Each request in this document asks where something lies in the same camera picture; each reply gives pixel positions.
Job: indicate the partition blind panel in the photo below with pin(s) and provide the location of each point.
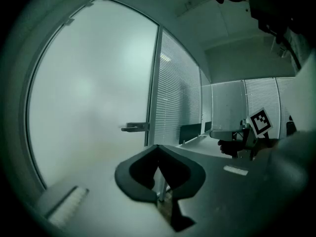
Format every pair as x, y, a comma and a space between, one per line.
285, 88
261, 95

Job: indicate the short black desk divider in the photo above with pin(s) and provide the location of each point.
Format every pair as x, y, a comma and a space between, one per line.
208, 127

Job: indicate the white office desk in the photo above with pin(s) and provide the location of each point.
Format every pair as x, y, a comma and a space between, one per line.
197, 147

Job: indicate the black head-worn camera rig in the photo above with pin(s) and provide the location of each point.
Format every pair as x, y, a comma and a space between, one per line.
266, 4

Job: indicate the frosted glass partition panel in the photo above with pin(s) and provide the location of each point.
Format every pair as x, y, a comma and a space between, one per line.
229, 102

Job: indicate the person's grey shirt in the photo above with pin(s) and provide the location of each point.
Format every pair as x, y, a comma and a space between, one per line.
298, 48

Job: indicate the long black desk divider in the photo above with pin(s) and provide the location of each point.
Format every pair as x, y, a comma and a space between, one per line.
190, 132

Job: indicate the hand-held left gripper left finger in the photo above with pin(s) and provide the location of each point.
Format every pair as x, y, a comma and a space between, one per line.
123, 176

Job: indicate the frosted glass door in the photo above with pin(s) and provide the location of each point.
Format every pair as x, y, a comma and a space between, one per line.
86, 83

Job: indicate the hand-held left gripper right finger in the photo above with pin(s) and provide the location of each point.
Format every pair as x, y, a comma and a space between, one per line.
195, 179

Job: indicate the person's right hand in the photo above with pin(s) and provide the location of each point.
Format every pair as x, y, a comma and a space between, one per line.
228, 147

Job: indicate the wide window blind panel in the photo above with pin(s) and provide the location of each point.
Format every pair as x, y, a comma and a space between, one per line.
177, 88

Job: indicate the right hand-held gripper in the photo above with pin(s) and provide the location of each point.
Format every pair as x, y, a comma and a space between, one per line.
260, 122

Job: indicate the narrow glass panel with blind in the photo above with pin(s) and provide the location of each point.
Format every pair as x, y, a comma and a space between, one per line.
206, 102

